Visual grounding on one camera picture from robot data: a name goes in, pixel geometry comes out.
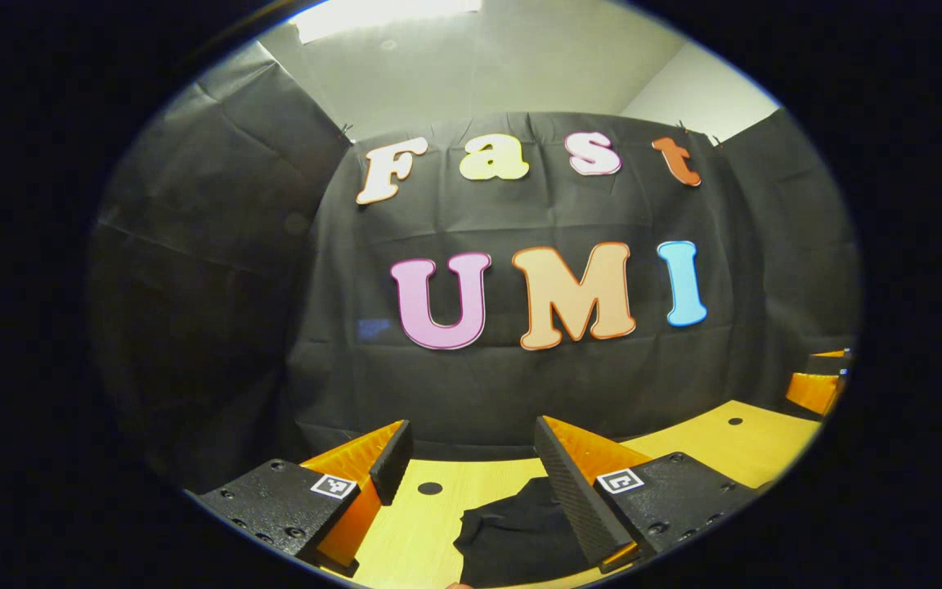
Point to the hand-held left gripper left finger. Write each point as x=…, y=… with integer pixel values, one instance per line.
x=393, y=462

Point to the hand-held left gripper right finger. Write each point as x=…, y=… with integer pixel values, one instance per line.
x=577, y=507

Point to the black garment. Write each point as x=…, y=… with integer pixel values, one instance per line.
x=512, y=532

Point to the black backdrop cloth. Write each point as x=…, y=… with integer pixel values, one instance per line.
x=471, y=384

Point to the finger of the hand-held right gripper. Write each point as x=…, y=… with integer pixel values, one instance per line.
x=829, y=362
x=814, y=393

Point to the ceiling light panel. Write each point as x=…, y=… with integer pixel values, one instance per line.
x=389, y=15

